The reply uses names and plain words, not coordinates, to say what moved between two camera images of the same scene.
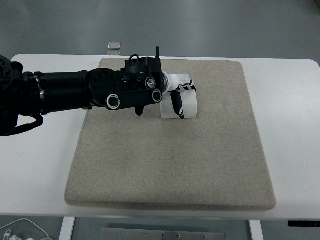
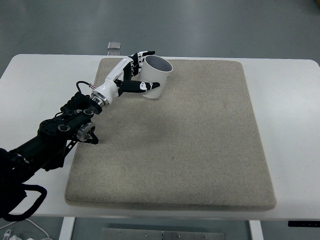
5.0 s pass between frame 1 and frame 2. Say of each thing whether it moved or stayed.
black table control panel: stayed
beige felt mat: stayed
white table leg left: stayed
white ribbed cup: moved
